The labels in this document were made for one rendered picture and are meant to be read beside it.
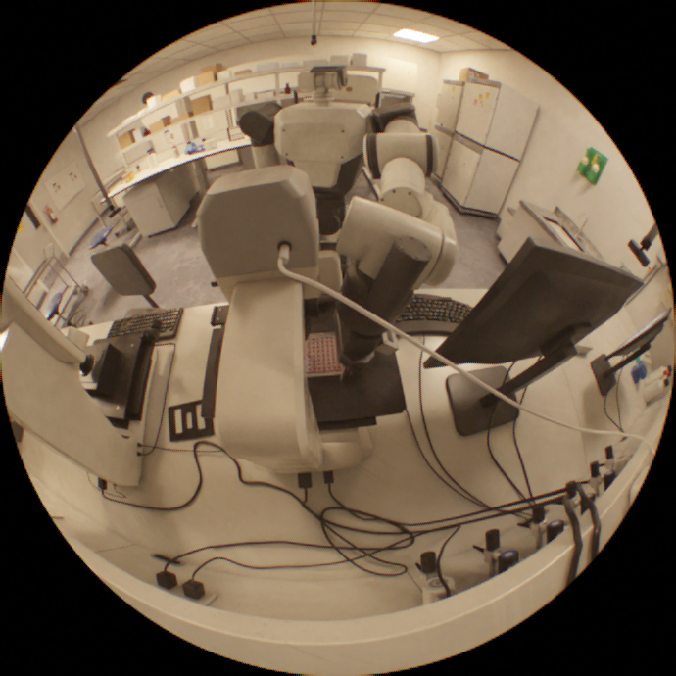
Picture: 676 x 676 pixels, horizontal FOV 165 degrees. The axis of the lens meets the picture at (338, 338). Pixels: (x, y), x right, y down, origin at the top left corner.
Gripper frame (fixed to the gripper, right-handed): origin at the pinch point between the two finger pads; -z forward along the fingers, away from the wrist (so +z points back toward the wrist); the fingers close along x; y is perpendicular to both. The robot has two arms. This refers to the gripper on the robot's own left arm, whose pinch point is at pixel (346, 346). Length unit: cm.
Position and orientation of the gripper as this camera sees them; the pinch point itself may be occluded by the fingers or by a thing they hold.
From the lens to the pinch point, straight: 42.4
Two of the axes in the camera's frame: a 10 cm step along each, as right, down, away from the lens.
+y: 9.7, 0.3, 2.4
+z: 2.2, -5.0, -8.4
